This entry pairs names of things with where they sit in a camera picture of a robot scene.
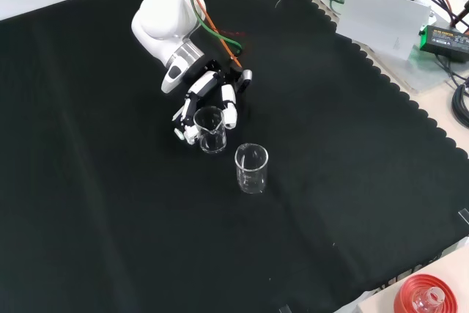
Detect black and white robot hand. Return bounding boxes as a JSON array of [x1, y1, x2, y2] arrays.
[[160, 56, 243, 145]]

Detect small clear glass beaker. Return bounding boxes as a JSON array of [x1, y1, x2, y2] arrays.
[[193, 106, 227, 155]]

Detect large clear glass beaker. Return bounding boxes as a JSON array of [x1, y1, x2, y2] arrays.
[[234, 143, 270, 195]]

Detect black bench cloth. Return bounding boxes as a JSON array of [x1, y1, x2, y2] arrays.
[[0, 0, 469, 313]]

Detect pale board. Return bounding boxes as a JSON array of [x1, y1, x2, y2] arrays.
[[335, 0, 433, 62]]

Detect black power adapter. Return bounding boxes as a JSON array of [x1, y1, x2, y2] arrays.
[[418, 24, 469, 65]]

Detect clear glass flask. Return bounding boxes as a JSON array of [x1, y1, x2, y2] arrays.
[[413, 286, 448, 313]]

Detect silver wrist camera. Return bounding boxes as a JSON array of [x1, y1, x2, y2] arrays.
[[239, 69, 254, 92]]

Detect green cable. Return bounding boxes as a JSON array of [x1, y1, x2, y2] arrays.
[[193, 0, 243, 54]]

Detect orange cable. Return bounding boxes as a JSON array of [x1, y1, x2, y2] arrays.
[[190, 0, 245, 69]]

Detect grey metal base plate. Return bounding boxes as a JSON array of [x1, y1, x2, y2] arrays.
[[310, 0, 469, 95]]

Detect coiled black cables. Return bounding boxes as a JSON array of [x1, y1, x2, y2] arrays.
[[451, 77, 469, 129]]

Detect black cable with plug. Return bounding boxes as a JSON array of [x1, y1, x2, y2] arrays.
[[453, 0, 469, 29]]

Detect red ribbed ring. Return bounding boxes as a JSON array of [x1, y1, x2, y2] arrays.
[[393, 273, 459, 313]]

